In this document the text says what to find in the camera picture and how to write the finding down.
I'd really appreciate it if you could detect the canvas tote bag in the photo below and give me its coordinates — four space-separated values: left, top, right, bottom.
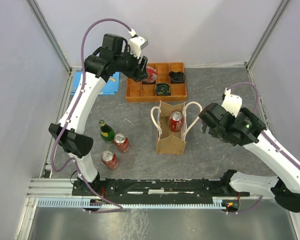
150 101 203 155

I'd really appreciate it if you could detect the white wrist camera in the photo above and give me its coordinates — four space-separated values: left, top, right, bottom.
221 88 243 117
128 29 149 59

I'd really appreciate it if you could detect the light blue cable duct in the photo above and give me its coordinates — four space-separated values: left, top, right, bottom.
37 196 227 210

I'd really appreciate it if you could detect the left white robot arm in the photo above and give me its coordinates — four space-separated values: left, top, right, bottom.
48 30 148 195

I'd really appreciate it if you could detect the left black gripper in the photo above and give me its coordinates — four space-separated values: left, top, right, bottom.
114 45 150 83

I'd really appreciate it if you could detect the green glass bottle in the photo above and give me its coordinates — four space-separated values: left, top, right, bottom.
98 119 116 144

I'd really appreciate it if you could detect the rolled dark sock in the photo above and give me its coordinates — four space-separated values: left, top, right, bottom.
168 71 186 84
155 82 171 96

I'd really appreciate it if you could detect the rolled dark sock right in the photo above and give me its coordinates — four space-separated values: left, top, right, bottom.
168 71 186 84

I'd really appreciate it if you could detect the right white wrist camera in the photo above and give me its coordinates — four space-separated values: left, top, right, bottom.
221 88 243 117

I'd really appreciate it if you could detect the rolled dark sock bottom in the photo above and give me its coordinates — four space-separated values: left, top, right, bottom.
155 82 171 96

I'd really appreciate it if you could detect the blue patterned cloth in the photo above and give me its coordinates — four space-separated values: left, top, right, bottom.
71 71 120 96

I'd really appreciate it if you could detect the red cola can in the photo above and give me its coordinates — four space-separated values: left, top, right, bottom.
142 65 158 84
169 111 184 132
101 150 119 170
114 133 130 153

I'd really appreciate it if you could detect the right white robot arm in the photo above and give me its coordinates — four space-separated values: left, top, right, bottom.
198 103 300 213

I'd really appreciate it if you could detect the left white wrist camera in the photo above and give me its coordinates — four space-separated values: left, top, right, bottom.
128 29 149 59

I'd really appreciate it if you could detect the orange wooden compartment tray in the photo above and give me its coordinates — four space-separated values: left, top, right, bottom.
125 62 188 103

